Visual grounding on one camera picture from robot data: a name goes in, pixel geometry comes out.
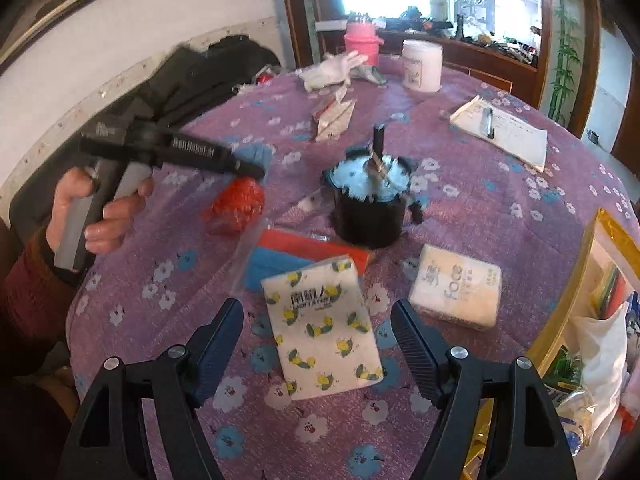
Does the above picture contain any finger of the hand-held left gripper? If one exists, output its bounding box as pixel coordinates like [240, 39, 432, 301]
[230, 152, 267, 181]

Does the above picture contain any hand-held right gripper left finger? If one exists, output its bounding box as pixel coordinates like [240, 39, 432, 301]
[60, 297, 246, 480]

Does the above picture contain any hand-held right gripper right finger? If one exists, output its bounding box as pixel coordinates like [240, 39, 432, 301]
[390, 299, 578, 480]

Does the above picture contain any blue fluffy cloth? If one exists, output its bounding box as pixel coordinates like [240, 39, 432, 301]
[232, 141, 275, 167]

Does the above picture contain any red mesh scrubber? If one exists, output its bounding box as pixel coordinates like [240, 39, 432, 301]
[200, 176, 266, 236]

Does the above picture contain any white tissue pack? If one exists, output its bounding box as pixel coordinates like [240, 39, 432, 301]
[407, 244, 502, 332]

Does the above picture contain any lemon print tissue pack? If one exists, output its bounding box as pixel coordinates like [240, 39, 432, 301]
[261, 256, 385, 402]

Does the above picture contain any yellow cardboard box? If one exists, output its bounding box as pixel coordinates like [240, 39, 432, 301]
[530, 207, 640, 480]

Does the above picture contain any multicolour sponge pack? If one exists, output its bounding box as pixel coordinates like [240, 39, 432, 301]
[595, 260, 631, 321]

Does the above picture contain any person's left forearm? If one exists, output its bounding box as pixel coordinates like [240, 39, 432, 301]
[0, 230, 93, 376]

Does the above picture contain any person's left hand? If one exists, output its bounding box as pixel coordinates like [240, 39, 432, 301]
[46, 167, 155, 256]

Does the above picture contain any black bag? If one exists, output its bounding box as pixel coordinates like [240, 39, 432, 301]
[135, 35, 281, 126]

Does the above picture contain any red and blue cloth pack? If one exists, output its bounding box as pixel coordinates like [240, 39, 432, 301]
[242, 225, 376, 293]

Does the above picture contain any torn paper packet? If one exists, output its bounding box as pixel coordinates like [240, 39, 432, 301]
[312, 87, 357, 143]

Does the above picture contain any white glove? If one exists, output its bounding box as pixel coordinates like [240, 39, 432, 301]
[298, 50, 368, 92]

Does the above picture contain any black pot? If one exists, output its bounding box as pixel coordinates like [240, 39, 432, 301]
[332, 187, 407, 250]

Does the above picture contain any grey glove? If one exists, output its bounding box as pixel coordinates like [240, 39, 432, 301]
[350, 62, 388, 87]

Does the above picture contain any purple floral tablecloth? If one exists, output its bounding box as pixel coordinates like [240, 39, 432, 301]
[65, 57, 640, 480]

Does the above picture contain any pink container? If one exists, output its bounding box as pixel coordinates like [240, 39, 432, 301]
[343, 20, 383, 68]

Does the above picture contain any white plastic bag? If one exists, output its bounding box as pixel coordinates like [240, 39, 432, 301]
[570, 302, 631, 441]

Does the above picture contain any white plastic jar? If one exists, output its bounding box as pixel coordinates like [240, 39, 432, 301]
[401, 39, 444, 93]

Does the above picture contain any paper notepad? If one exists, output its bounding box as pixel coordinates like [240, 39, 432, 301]
[449, 95, 549, 171]

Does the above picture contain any bamboo painted glass panel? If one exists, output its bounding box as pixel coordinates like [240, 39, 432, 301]
[542, 0, 586, 126]

